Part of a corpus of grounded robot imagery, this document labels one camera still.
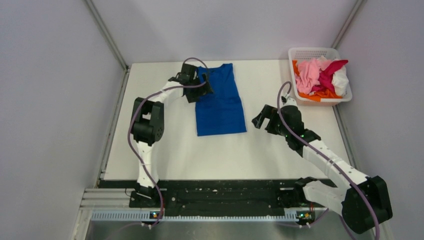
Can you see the white t-shirt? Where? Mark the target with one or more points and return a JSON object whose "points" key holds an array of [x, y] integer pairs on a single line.
{"points": [[340, 81]]}

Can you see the blue printed t-shirt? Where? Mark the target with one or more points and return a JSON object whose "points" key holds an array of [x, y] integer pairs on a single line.
{"points": [[220, 112]]}

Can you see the orange t-shirt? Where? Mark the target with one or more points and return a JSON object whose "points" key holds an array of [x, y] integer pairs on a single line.
{"points": [[318, 96]]}

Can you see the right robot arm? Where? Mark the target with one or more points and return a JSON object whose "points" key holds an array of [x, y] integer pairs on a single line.
{"points": [[362, 202]]}

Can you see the corner aluminium post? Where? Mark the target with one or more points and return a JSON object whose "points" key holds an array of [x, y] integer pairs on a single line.
{"points": [[105, 33], [356, 9]]}

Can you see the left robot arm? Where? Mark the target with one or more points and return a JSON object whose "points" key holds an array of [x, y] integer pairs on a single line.
{"points": [[147, 126]]}

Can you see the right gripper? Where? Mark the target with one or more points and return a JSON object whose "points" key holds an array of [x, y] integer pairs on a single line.
{"points": [[269, 112]]}

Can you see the pink t-shirt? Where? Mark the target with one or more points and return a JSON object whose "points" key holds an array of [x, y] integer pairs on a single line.
{"points": [[307, 74]]}

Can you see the right corner aluminium post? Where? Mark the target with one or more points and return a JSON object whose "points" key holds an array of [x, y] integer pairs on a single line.
{"points": [[356, 9]]}

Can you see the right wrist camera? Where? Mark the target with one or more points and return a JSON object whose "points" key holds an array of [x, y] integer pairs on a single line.
{"points": [[288, 101]]}

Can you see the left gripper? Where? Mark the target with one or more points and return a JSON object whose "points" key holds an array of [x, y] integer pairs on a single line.
{"points": [[202, 90]]}

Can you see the magenta t-shirt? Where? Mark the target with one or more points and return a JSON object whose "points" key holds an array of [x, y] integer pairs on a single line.
{"points": [[326, 76]]}

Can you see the white slotted cable duct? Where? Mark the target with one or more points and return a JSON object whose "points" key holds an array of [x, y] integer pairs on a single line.
{"points": [[150, 216]]}

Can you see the left corner aluminium post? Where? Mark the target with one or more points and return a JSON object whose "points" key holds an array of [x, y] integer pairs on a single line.
{"points": [[105, 33]]}

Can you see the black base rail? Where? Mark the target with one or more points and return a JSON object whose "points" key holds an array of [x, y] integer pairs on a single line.
{"points": [[215, 198]]}

